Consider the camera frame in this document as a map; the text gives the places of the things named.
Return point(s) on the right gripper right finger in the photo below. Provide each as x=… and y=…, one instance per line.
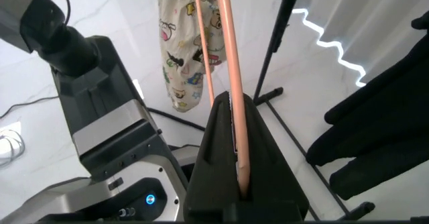
x=278, y=190

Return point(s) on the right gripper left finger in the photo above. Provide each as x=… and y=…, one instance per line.
x=207, y=190

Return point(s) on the pink clothes hanger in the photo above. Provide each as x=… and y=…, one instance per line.
x=232, y=66

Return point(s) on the black garment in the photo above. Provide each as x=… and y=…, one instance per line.
x=385, y=116

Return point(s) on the cream printed garment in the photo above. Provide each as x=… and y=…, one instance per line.
x=177, y=49

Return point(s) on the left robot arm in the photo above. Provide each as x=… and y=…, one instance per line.
x=57, y=36

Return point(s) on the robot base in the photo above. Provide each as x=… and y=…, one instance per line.
x=110, y=133

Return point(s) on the black clothes rack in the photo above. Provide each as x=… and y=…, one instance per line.
x=285, y=16

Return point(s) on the white curtain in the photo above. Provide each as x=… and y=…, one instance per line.
x=368, y=9

